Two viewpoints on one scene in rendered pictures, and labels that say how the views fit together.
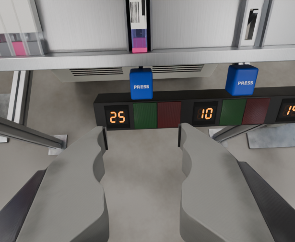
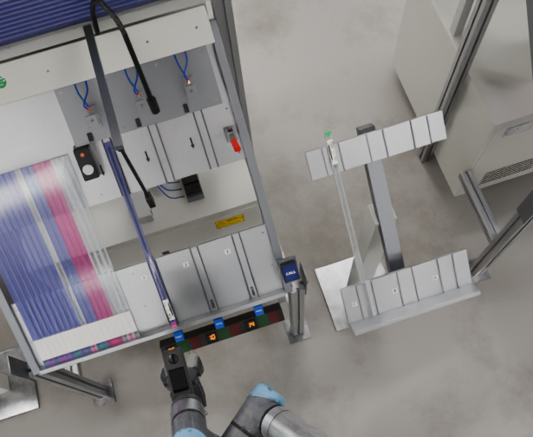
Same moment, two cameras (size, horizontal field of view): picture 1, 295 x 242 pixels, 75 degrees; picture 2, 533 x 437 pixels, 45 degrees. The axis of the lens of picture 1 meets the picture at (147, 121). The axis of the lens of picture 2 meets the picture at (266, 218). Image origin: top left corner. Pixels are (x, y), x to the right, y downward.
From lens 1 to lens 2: 1.53 m
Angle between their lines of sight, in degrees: 6
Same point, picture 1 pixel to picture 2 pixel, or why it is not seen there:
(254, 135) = (340, 313)
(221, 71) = (284, 240)
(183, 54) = (190, 322)
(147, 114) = (185, 345)
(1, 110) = not seen: hidden behind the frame
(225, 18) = (202, 304)
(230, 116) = (224, 335)
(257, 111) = (235, 329)
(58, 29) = (143, 325)
